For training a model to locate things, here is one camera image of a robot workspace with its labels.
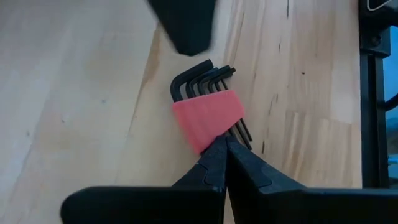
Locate small pink black-tipped tool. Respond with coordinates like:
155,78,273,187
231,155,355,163
169,58,253,156

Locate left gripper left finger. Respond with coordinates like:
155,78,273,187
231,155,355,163
60,136,228,224

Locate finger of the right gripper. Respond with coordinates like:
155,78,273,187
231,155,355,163
146,0,218,57

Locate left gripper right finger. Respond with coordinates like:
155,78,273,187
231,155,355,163
225,135,398,224

